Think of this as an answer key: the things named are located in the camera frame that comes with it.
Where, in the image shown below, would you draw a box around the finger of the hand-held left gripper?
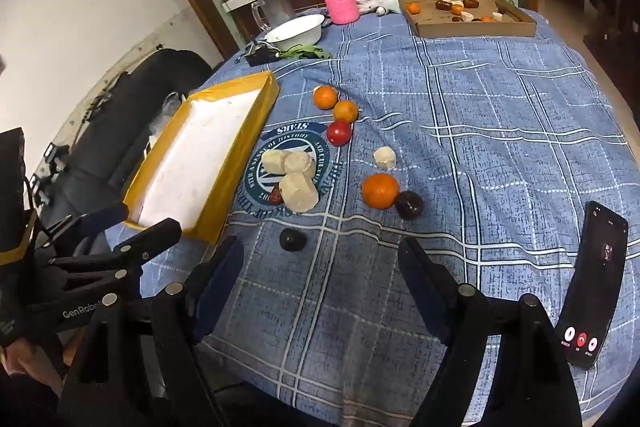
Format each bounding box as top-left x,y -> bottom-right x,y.
49,217 -> 183,295
47,203 -> 131,258

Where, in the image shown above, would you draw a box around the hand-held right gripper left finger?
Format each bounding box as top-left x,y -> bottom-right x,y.
57,234 -> 246,427

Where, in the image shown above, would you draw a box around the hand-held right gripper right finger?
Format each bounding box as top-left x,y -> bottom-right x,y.
398,237 -> 583,427

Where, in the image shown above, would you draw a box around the large orange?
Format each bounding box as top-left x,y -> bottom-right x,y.
361,173 -> 401,209

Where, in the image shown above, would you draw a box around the yellow-edged white foam tray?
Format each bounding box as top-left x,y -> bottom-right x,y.
121,70 -> 280,246

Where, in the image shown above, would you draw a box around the red tomato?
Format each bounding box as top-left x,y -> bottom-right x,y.
326,120 -> 353,146

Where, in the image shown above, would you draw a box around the person's left hand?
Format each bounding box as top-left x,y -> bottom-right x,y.
0,336 -> 66,390

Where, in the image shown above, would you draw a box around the black chair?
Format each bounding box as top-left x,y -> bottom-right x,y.
37,49 -> 213,253

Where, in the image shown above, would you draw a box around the clear plastic bag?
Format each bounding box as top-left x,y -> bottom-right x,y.
162,93 -> 192,115

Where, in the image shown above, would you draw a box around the black smartphone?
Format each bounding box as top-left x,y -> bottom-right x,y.
556,200 -> 629,371

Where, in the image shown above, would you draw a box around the blue plaid tablecloth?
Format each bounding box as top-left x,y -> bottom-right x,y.
102,7 -> 640,418

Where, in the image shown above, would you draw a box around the small black device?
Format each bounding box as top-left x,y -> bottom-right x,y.
245,42 -> 278,66

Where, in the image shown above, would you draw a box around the green leafy stems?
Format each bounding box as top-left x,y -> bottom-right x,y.
274,46 -> 332,60

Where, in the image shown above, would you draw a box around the white flat box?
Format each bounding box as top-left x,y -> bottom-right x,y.
222,0 -> 271,12

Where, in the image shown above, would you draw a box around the white bowl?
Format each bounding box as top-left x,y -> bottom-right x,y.
263,14 -> 326,50

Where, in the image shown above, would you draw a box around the flat cardboard box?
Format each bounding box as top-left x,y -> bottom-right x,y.
398,0 -> 537,38

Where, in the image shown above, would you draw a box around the clear glass jug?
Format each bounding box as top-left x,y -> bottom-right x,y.
251,0 -> 296,32

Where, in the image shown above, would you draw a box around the white cloth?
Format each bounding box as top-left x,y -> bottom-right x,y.
357,0 -> 401,15

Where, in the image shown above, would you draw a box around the dark wooden furniture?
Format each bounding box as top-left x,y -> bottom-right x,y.
582,0 -> 640,58

